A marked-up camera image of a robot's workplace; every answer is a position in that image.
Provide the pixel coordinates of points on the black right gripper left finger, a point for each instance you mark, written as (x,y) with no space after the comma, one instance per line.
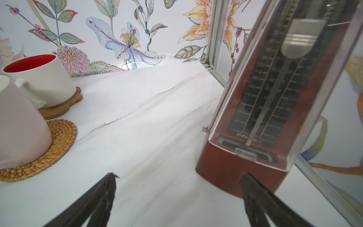
(94,207)

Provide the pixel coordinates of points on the red and white mug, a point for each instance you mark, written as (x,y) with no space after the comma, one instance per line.
(42,79)

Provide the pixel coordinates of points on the round woven rattan coaster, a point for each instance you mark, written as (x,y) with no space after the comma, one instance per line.
(64,133)

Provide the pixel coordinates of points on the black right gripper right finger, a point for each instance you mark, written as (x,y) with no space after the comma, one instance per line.
(261,204)

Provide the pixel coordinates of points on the flower-shaped cork coaster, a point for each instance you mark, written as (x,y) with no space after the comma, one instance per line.
(50,113)

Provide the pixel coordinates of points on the brown wooden metronome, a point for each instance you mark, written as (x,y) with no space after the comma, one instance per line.
(283,78)

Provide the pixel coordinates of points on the cream mug pink handle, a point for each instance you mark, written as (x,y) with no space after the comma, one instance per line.
(25,135)

